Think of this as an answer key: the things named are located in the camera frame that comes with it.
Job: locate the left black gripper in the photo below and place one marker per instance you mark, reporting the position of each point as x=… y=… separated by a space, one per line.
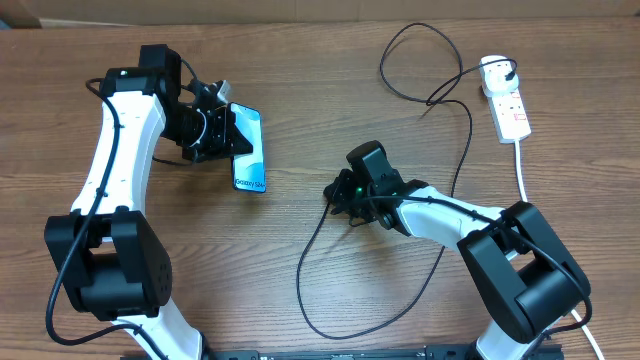
x=225 y=135

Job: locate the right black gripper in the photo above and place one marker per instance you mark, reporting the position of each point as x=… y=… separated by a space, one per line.
x=341 y=197

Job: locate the blue Galaxy smartphone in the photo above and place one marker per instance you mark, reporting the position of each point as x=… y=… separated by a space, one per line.
x=248 y=151

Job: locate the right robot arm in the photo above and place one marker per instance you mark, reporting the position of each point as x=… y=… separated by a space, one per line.
x=526 y=277

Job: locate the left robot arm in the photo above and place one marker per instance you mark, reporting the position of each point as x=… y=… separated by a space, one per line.
x=110 y=262

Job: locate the white power strip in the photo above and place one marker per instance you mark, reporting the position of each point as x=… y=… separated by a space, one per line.
x=509 y=117

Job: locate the brown cardboard sheet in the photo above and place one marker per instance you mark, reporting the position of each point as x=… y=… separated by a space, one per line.
x=45 y=13

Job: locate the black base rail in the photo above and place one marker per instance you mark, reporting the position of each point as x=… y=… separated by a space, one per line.
x=432 y=352

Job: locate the white USB wall charger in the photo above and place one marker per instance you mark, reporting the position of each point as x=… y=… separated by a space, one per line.
x=498 y=75

